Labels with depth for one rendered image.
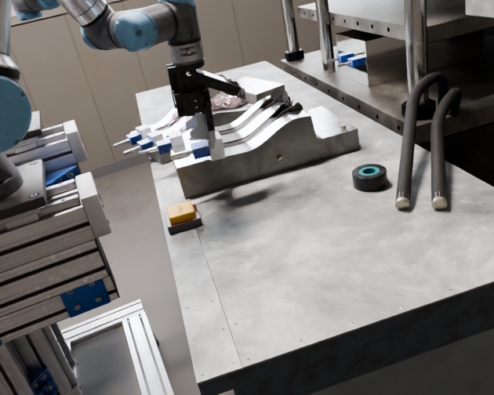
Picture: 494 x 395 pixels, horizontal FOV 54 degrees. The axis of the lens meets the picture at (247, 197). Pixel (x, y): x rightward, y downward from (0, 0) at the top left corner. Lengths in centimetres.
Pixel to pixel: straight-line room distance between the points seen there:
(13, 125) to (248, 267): 48
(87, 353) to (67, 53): 239
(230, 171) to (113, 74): 260
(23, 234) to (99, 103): 288
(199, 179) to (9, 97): 60
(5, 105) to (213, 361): 50
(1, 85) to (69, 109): 301
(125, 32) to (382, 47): 117
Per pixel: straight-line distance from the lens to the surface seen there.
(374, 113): 176
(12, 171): 100
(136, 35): 102
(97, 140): 389
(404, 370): 95
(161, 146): 141
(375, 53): 196
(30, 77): 378
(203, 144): 122
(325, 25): 222
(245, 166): 129
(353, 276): 90
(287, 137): 130
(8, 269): 103
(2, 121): 82
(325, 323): 81
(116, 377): 174
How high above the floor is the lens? 135
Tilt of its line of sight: 27 degrees down
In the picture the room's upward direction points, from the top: 12 degrees counter-clockwise
